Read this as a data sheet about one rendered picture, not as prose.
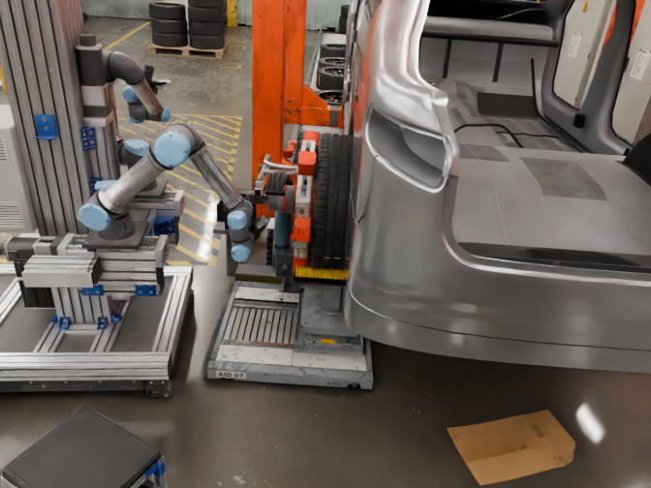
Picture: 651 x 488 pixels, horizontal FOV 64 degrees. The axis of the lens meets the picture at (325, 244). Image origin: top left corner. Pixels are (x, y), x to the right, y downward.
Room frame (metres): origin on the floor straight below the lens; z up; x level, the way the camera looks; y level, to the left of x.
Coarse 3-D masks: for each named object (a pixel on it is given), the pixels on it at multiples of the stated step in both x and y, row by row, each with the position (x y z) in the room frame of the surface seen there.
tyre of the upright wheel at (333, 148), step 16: (320, 144) 2.27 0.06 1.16; (336, 144) 2.27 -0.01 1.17; (352, 144) 2.28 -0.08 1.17; (320, 160) 2.17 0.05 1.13; (336, 160) 2.17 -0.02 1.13; (320, 176) 2.10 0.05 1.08; (336, 176) 2.11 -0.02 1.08; (320, 192) 2.07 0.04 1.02; (336, 192) 2.07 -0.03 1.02; (320, 208) 2.03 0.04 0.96; (336, 208) 2.04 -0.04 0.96; (320, 224) 2.02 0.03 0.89; (336, 224) 2.02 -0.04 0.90; (320, 240) 2.02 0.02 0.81; (336, 240) 2.02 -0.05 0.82; (320, 256) 2.04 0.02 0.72; (336, 256) 2.04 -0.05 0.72
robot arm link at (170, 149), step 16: (176, 128) 1.83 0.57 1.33; (160, 144) 1.74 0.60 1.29; (176, 144) 1.75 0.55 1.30; (192, 144) 1.83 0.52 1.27; (144, 160) 1.78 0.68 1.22; (160, 160) 1.74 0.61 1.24; (176, 160) 1.74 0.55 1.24; (128, 176) 1.77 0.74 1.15; (144, 176) 1.76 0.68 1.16; (112, 192) 1.76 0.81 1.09; (128, 192) 1.76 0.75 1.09; (96, 208) 1.72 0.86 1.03; (112, 208) 1.75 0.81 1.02; (96, 224) 1.73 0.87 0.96
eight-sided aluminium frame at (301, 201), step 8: (304, 144) 2.38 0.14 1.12; (312, 144) 2.39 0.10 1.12; (312, 176) 2.57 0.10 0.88; (312, 184) 2.57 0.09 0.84; (296, 192) 2.11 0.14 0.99; (296, 200) 2.08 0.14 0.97; (304, 200) 2.08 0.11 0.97; (312, 200) 2.57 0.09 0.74; (296, 208) 2.07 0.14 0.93; (304, 208) 2.07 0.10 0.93; (296, 216) 2.07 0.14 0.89; (296, 248) 2.09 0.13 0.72; (304, 248) 2.09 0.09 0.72; (296, 256) 2.20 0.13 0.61; (304, 256) 2.19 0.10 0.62
